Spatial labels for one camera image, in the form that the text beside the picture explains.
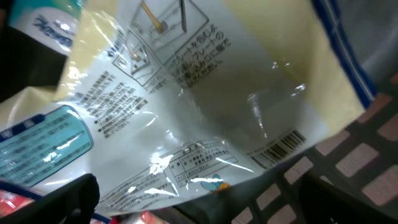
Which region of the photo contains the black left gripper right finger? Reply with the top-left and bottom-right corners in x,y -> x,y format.
298,175 -> 397,224

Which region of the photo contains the red candy bag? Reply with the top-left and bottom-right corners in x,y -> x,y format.
0,190 -> 34,218

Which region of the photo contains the white cream snack bag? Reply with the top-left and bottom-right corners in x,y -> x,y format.
1,0 -> 376,216

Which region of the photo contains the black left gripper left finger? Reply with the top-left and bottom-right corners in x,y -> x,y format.
1,174 -> 100,224

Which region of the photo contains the red stick sachet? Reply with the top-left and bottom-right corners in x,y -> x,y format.
90,212 -> 167,224

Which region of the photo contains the grey plastic mesh basket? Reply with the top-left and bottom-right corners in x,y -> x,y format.
177,1 -> 397,223

